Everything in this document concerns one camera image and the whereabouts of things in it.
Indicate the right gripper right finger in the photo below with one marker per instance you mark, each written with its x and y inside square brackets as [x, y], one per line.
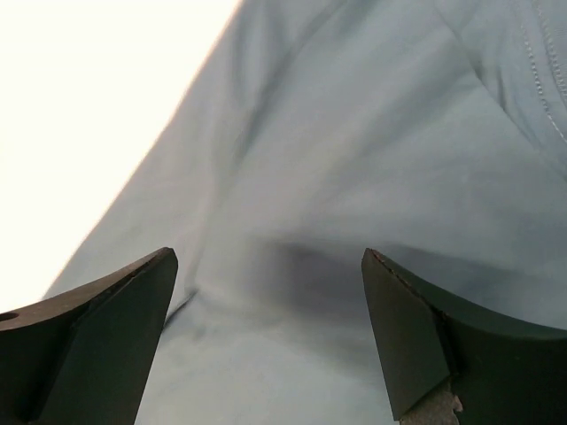
[446, 360]

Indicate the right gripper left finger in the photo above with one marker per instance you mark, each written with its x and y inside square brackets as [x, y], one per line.
[84, 356]

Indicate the grey-blue t-shirt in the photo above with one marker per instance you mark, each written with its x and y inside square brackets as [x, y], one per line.
[432, 131]

